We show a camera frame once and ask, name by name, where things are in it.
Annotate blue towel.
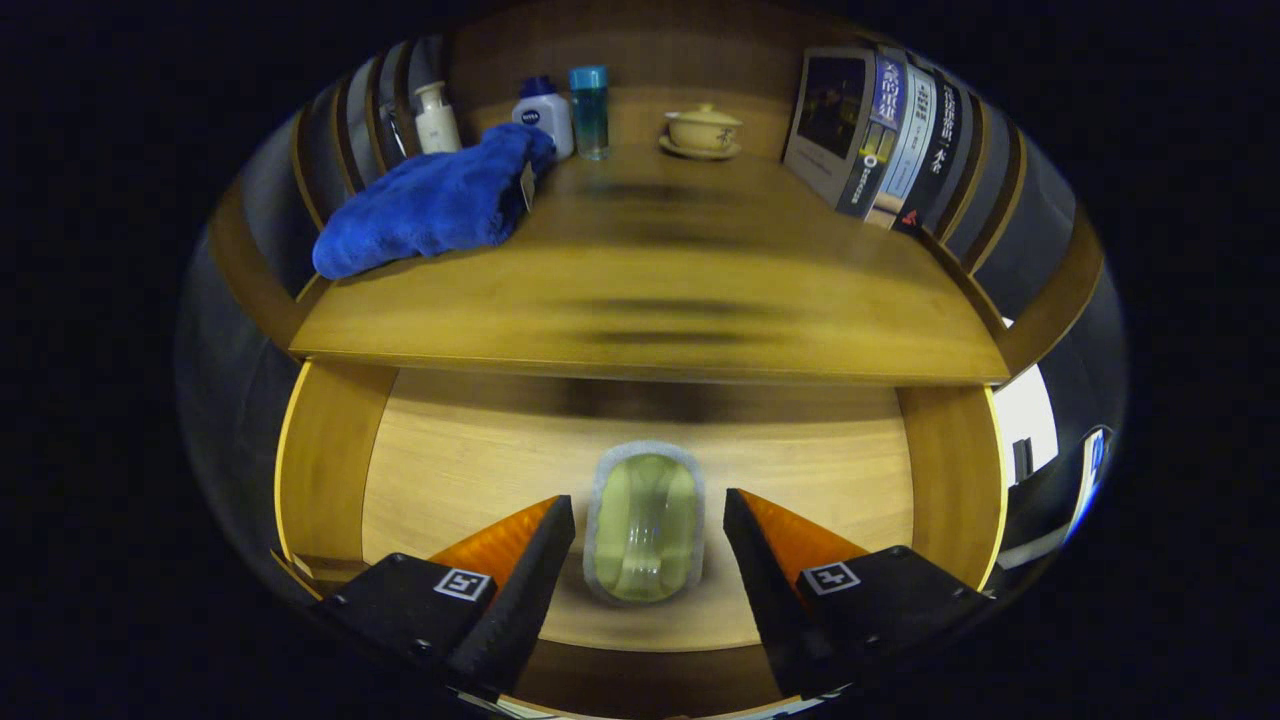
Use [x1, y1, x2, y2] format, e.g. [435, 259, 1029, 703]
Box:
[312, 123, 557, 281]

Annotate blue spine book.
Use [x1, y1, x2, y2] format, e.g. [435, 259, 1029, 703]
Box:
[782, 47, 909, 219]

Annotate black spine book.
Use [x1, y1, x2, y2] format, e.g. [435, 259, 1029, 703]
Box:
[893, 70, 966, 236]

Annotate wooden countertop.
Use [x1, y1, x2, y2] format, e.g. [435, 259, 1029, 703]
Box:
[288, 140, 1011, 386]

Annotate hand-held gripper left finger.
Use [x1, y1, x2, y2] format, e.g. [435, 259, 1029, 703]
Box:
[310, 494, 577, 701]

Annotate beige lidded teacup with saucer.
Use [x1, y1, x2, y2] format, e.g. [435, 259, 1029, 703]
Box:
[658, 103, 744, 161]

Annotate green scrub brush grey pad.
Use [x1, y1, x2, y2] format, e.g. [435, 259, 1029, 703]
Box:
[583, 440, 706, 606]

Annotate white lotion bottle blue cap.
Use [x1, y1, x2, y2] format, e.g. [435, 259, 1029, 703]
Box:
[512, 75, 576, 161]

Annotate white spine book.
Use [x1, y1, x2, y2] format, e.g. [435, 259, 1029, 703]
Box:
[866, 62, 939, 229]

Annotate wooden drawer with black knob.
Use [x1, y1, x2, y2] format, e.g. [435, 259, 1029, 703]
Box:
[272, 360, 1009, 719]

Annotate white pump bottle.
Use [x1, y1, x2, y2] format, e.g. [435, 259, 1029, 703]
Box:
[414, 81, 463, 155]

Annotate teal bottle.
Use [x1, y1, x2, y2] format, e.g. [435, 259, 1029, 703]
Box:
[569, 66, 611, 161]

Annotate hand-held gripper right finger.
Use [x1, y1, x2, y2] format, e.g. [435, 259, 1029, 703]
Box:
[723, 488, 996, 701]

